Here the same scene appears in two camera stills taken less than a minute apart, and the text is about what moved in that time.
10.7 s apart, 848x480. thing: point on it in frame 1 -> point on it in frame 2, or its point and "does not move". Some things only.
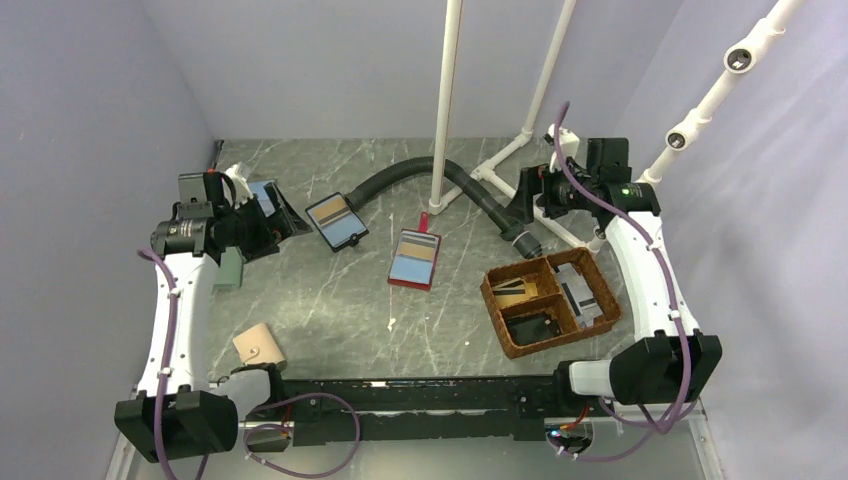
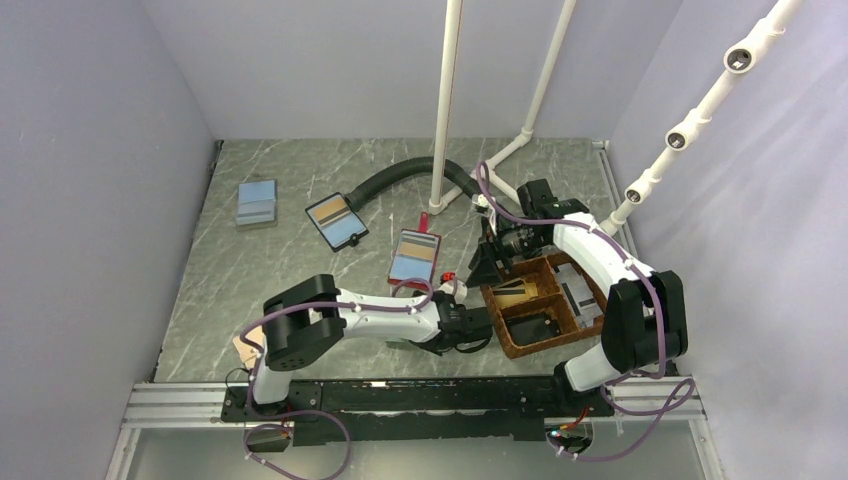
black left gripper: (286, 222) -> (427, 346)
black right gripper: (522, 207) -> (485, 270)
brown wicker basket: (540, 302) does not move
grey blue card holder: (257, 187) does not move
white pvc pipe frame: (451, 34) does not move
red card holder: (415, 256) does not move
